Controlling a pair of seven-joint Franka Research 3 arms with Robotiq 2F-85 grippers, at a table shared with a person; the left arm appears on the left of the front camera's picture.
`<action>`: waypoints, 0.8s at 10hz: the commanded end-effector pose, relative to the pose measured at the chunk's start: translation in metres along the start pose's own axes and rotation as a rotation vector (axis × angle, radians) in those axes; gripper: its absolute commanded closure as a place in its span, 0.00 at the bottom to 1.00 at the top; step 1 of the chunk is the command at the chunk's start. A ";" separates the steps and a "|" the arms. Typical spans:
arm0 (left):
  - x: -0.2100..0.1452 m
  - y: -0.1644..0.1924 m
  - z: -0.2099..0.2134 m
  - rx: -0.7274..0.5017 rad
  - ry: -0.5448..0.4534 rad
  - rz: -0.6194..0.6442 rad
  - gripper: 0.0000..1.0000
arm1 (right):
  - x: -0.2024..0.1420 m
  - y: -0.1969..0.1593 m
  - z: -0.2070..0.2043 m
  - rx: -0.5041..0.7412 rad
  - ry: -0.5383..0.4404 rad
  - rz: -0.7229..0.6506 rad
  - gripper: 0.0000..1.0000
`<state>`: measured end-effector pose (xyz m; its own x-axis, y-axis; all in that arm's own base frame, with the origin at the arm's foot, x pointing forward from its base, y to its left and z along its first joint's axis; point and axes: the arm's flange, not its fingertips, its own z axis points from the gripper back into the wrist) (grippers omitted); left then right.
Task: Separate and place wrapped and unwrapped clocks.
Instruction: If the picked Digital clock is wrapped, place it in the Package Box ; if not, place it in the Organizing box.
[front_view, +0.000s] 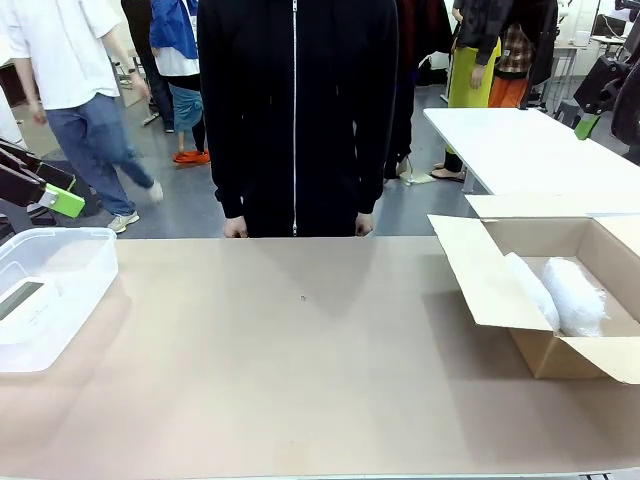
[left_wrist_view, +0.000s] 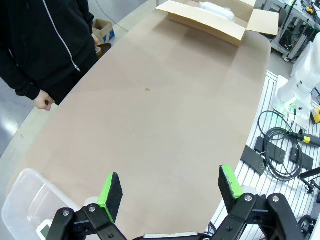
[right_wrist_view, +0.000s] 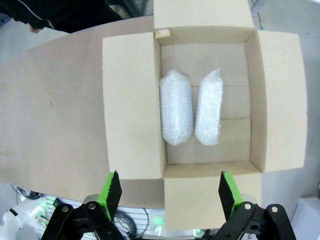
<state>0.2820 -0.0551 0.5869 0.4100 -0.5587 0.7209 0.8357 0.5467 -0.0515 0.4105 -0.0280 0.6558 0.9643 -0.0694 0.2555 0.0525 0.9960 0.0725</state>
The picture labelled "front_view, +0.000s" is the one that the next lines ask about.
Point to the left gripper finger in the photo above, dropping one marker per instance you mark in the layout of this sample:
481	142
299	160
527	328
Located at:
30	190
35	167

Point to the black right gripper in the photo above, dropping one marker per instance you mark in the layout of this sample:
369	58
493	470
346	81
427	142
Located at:
600	82

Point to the unwrapped white digital clock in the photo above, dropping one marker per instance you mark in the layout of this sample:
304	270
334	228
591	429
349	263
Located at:
25	305

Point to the bubble-wrapped clock showing grey face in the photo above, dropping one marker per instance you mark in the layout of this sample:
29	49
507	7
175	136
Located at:
530	285

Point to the bubble-wrapped clock fully white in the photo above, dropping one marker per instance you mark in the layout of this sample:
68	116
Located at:
575	300

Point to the person's left forearm black sleeve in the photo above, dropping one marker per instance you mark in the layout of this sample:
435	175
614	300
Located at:
375	165

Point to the person's right forearm black sleeve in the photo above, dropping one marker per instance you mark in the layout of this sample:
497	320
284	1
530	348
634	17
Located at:
225	165

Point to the person's right hand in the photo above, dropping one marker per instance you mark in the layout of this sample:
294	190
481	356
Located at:
235	227

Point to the person's left hand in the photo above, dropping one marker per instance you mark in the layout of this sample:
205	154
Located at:
364	226

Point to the white side table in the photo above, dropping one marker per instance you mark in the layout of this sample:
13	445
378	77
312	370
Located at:
525	150

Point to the person in orange trousers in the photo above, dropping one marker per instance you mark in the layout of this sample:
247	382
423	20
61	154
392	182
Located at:
507	85

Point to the clear plastic bin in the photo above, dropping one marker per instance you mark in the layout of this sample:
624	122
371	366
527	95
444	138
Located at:
75	280

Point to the person in white shirt jeans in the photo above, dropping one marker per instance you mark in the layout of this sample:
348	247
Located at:
65	60

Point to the person in yellow apron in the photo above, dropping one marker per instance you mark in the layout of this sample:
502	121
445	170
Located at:
472	75

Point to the person in blue jacket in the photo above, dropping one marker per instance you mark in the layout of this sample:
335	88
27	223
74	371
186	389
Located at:
175	65

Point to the brown cardboard box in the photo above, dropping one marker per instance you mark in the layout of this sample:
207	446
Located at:
590	350

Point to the person in black hoodie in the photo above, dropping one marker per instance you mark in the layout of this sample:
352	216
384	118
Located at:
300	100

